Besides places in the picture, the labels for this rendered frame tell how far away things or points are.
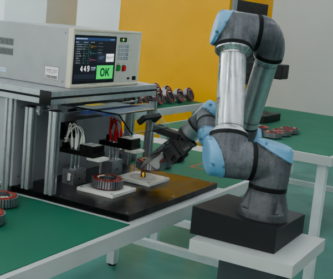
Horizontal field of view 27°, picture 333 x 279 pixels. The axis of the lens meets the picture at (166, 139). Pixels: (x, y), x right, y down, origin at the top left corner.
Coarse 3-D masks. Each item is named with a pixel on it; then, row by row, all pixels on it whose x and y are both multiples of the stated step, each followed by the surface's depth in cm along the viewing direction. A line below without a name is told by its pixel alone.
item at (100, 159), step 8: (80, 144) 243; (88, 144) 243; (96, 144) 245; (64, 152) 246; (72, 152) 244; (80, 152) 242; (88, 152) 241; (96, 152) 242; (104, 152) 246; (72, 160) 246; (96, 160) 240; (104, 160) 242
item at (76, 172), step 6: (66, 168) 247; (72, 168) 247; (78, 168) 248; (84, 168) 250; (66, 174) 246; (72, 174) 245; (78, 174) 247; (84, 174) 251; (66, 180) 246; (72, 180) 245; (78, 180) 248; (84, 180) 251
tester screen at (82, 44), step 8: (80, 40) 237; (88, 40) 241; (96, 40) 245; (104, 40) 249; (112, 40) 254; (80, 48) 238; (88, 48) 241; (96, 48) 246; (104, 48) 250; (112, 48) 254; (80, 56) 238; (88, 56) 242; (96, 56) 247; (80, 64) 239; (88, 64) 243; (96, 64) 247; (104, 64) 252; (112, 64) 256; (88, 72) 244; (80, 80) 241; (88, 80) 245; (96, 80) 249
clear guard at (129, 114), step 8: (64, 104) 234; (72, 104) 235; (80, 104) 237; (112, 104) 245; (120, 104) 247; (128, 104) 249; (104, 112) 226; (112, 112) 225; (120, 112) 226; (128, 112) 228; (136, 112) 232; (144, 112) 236; (152, 112) 240; (128, 120) 225; (136, 120) 229; (160, 120) 241; (128, 128) 222; (136, 128) 225; (144, 128) 229; (152, 128) 233; (160, 128) 237
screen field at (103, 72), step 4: (100, 68) 250; (104, 68) 252; (108, 68) 254; (112, 68) 257; (96, 72) 248; (100, 72) 250; (104, 72) 252; (108, 72) 254; (112, 72) 257; (96, 76) 249; (100, 76) 251; (104, 76) 253; (108, 76) 255
